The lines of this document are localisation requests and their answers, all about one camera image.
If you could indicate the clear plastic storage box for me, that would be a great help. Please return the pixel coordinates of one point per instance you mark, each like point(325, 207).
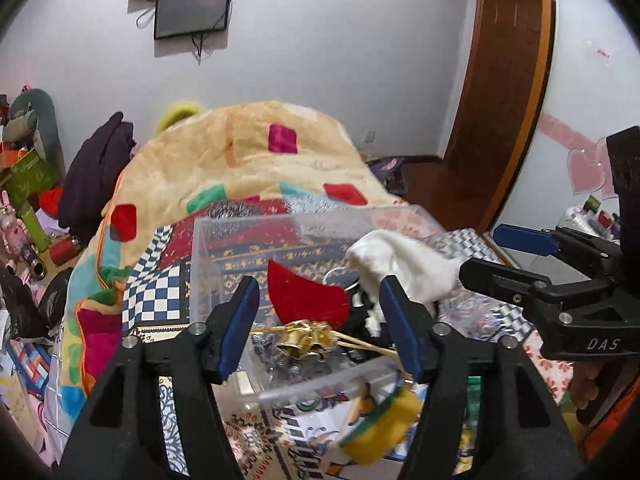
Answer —
point(225, 240)

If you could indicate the wall power outlet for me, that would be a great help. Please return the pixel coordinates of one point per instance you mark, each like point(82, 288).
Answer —
point(369, 136)

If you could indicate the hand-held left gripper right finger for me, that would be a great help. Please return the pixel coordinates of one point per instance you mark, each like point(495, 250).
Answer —
point(400, 327)

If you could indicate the person's right hand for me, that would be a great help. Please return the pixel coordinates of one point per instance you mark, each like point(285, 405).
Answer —
point(585, 385)

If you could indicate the green cylinder bottle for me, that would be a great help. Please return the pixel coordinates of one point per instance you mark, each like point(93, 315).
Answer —
point(36, 227)

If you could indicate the white cloth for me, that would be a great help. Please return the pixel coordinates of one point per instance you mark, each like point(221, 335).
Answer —
point(405, 265)

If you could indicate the grey green plush toy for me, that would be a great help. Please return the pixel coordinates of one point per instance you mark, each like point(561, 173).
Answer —
point(32, 115)

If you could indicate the red felt piece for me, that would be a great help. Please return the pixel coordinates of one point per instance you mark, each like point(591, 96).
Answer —
point(305, 292)

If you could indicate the checkered patterned quilt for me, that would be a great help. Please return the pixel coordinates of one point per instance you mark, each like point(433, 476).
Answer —
point(150, 280)

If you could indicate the yellow green fluffy toy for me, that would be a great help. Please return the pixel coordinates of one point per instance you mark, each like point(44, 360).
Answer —
point(177, 114)

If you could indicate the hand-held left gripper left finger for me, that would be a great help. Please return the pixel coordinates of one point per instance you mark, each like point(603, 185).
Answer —
point(239, 327)

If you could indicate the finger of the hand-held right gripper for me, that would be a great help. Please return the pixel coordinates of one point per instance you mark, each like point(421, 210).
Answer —
point(500, 275)
point(520, 240)

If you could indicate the pink heart wall decoration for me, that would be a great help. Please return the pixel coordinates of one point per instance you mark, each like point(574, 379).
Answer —
point(582, 165)

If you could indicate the small black wall screen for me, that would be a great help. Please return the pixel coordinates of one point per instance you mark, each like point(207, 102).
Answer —
point(192, 10)

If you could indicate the gold bell ornament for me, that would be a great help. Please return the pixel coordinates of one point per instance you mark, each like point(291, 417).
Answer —
point(300, 340)

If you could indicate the red cloth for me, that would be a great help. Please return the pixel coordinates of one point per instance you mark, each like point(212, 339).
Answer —
point(51, 200)

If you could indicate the dark purple clothing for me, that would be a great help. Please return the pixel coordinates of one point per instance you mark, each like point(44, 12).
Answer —
point(95, 175)

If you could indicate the beige patchwork blanket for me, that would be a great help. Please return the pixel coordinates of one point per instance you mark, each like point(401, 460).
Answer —
point(225, 155)

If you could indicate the red cylinder cup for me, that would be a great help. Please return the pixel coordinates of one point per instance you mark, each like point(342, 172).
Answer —
point(64, 252)

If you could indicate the brown wooden door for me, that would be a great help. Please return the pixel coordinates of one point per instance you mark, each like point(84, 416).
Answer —
point(500, 85)

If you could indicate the yellow green sponge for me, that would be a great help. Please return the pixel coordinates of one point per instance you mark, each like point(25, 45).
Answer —
point(385, 425)

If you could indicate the silver checked cloth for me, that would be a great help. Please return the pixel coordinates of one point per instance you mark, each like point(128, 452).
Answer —
point(480, 320)

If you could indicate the pink bunny toy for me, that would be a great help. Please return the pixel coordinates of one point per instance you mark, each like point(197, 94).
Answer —
point(11, 230)

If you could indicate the black plastic bag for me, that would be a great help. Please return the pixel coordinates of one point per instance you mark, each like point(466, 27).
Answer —
point(30, 305)

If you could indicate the green cardboard box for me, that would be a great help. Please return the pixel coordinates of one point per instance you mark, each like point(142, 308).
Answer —
point(30, 175)

